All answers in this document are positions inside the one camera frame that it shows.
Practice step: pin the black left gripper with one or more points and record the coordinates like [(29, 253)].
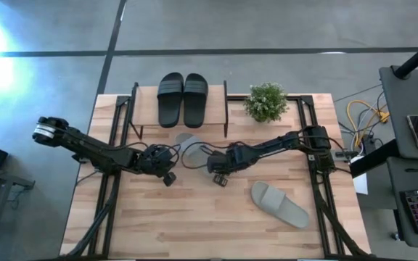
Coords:
[(156, 161)]

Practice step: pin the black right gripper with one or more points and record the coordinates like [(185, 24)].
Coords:
[(223, 161)]

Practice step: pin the grey slide sandal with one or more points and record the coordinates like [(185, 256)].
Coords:
[(279, 204), (194, 152)]

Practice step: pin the black slide sandal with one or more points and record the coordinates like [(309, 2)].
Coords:
[(171, 99), (195, 99)]

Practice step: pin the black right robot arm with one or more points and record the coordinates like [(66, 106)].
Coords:
[(274, 143)]

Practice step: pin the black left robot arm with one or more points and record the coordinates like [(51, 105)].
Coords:
[(85, 145)]

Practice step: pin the green potted plant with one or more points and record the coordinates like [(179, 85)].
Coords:
[(266, 101)]

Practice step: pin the white paper sheet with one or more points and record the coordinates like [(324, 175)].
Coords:
[(360, 184)]

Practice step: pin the grey side desk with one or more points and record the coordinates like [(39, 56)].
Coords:
[(405, 108)]

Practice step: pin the black pole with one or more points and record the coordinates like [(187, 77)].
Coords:
[(417, 56)]

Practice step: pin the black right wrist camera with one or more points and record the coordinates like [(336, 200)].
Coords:
[(221, 180)]

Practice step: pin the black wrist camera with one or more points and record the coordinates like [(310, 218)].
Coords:
[(221, 180), (169, 179)]

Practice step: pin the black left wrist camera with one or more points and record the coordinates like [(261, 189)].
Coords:
[(169, 179)]

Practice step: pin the wooden shelf with black frame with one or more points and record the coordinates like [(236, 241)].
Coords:
[(147, 108)]

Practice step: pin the black aluminium table frame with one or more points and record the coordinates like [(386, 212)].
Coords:
[(303, 108)]

